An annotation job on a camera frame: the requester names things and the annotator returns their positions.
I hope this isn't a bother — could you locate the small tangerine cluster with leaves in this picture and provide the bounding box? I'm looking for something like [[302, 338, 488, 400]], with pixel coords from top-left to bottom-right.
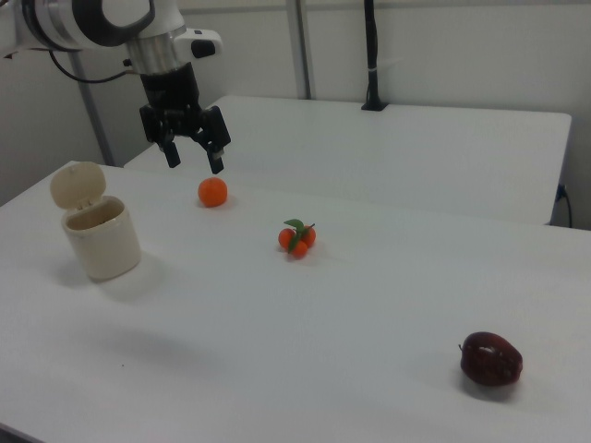
[[277, 218, 318, 260]]

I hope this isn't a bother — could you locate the grey metal frame post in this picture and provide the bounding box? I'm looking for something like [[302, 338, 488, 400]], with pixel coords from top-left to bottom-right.
[[285, 0, 312, 100], [76, 80, 115, 166]]

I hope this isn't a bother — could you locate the black pole with base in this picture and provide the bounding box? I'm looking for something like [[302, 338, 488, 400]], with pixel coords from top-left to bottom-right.
[[360, 0, 390, 113]]

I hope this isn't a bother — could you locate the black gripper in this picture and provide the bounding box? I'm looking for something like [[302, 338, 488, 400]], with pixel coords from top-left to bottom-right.
[[138, 62, 233, 175]]

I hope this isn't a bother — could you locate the cream garbage bin with lid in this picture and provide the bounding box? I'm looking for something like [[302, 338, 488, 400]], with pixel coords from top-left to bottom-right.
[[49, 161, 142, 281]]

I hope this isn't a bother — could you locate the dark red apple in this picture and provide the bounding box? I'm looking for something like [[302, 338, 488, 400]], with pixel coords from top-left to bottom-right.
[[458, 330, 525, 388]]

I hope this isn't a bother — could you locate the black cable at table edge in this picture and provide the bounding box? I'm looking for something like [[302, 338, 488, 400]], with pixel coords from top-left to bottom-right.
[[556, 183, 574, 228]]

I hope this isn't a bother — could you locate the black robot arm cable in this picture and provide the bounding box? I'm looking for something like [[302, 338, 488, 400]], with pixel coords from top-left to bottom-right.
[[48, 48, 140, 85]]

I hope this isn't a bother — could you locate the orange mandarin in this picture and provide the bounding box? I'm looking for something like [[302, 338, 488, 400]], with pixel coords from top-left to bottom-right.
[[198, 176, 229, 209]]

